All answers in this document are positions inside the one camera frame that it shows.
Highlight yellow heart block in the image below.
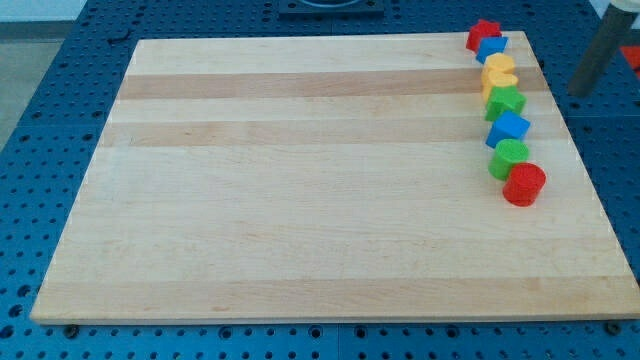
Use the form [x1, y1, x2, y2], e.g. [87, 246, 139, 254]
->
[481, 70, 519, 103]

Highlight large wooden board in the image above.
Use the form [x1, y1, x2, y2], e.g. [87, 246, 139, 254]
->
[31, 31, 639, 325]

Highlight green cylinder block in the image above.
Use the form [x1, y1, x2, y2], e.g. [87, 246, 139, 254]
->
[488, 139, 529, 180]

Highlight blue cube block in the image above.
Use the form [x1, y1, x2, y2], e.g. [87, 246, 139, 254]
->
[485, 111, 531, 148]

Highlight green star block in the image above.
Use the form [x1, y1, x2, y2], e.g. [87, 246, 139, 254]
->
[485, 85, 527, 122]

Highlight red cylinder block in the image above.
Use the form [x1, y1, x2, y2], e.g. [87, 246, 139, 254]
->
[502, 162, 546, 207]

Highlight yellow cylinder block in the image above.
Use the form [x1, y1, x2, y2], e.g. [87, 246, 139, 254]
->
[481, 53, 516, 80]

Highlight blue block upper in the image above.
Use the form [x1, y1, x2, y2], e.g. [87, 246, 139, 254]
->
[476, 37, 509, 64]

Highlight red star block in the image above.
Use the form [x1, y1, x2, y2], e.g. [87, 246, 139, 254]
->
[466, 19, 502, 53]

